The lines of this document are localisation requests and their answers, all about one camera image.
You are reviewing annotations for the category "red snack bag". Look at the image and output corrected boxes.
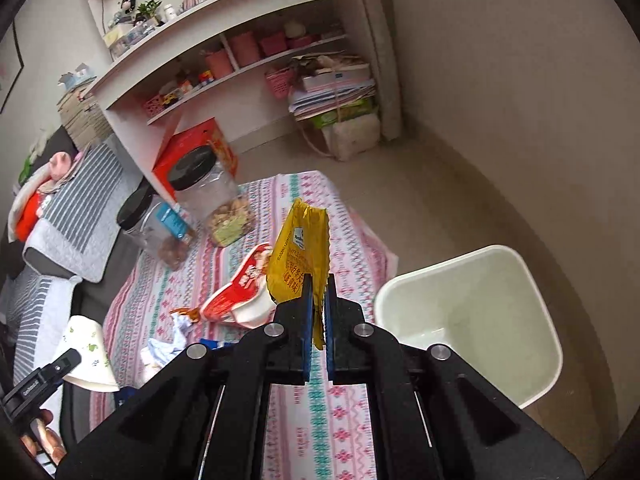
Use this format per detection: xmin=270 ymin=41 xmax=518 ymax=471
xmin=200 ymin=243 xmax=276 ymax=330

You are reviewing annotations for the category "white printed paper packet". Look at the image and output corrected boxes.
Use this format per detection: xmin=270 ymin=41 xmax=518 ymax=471
xmin=58 ymin=315 xmax=119 ymax=393

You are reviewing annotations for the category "yellow snack wrapper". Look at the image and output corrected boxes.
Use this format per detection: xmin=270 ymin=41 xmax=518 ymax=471
xmin=266 ymin=198 xmax=330 ymax=350

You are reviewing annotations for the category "white tissue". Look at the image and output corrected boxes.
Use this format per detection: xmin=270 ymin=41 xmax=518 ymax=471
xmin=140 ymin=312 xmax=192 ymax=382

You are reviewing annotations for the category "blue biscuit box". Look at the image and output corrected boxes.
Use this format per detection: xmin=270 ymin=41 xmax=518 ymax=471
xmin=200 ymin=338 xmax=234 ymax=350

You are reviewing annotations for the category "white plastic trash bin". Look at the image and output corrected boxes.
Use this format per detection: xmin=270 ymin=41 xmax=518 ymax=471
xmin=374 ymin=245 xmax=563 ymax=408

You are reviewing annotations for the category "person's left hand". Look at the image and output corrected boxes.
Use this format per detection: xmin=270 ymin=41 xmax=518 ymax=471
xmin=21 ymin=408 xmax=66 ymax=466

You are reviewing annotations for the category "grey sofa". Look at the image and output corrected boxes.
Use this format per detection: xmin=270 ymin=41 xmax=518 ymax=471
xmin=0 ymin=123 xmax=147 ymax=451

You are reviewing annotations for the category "patterned pink tablecloth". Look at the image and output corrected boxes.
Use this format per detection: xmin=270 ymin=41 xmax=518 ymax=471
xmin=103 ymin=171 xmax=398 ymax=479

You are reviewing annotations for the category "striped seat cover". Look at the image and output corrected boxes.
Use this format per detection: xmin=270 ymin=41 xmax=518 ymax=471
xmin=1 ymin=266 xmax=81 ymax=385

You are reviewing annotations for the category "clear jar with walnuts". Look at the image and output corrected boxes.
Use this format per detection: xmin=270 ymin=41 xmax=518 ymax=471
xmin=116 ymin=181 xmax=196 ymax=272

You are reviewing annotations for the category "clear jar with pistachios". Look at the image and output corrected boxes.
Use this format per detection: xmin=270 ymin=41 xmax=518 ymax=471
xmin=167 ymin=145 xmax=255 ymax=247

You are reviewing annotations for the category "striped quilted sofa cover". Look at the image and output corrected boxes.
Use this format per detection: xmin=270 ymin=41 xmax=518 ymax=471
xmin=23 ymin=136 xmax=142 ymax=283

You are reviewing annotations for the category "orange pillow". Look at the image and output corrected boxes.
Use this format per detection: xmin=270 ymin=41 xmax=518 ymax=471
xmin=14 ymin=191 xmax=43 ymax=242

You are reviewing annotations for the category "white bag on floor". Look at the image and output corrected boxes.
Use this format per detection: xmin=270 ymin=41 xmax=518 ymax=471
xmin=321 ymin=114 xmax=381 ymax=162

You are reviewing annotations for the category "red gift box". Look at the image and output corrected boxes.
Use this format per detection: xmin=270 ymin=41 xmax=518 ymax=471
xmin=152 ymin=116 xmax=240 ymax=198

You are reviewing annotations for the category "pink pig plush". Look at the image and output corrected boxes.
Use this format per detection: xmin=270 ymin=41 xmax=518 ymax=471
xmin=48 ymin=152 xmax=75 ymax=182

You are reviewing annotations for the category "stack of books and papers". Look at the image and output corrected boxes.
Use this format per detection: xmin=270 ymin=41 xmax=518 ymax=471
xmin=288 ymin=51 xmax=376 ymax=120

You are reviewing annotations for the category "pink plastic basket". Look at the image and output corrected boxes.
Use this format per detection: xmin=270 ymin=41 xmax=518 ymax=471
xmin=265 ymin=67 xmax=296 ymax=99

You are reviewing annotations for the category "pink storage bucket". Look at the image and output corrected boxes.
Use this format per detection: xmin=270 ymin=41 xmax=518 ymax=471
xmin=205 ymin=49 xmax=234 ymax=80
xmin=229 ymin=30 xmax=262 ymax=67

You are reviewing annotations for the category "white bookshelf unit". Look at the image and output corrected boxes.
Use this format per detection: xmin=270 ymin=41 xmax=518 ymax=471
xmin=90 ymin=0 xmax=402 ymax=200

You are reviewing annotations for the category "stack of magazines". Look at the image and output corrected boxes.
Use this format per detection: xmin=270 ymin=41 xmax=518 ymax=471
xmin=58 ymin=82 xmax=113 ymax=151

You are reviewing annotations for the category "small potted plant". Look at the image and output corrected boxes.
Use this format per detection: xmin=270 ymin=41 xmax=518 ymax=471
xmin=134 ymin=0 xmax=164 ymax=27

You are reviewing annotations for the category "framed wall picture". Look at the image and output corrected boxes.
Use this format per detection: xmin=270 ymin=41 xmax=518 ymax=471
xmin=0 ymin=23 xmax=24 ymax=110

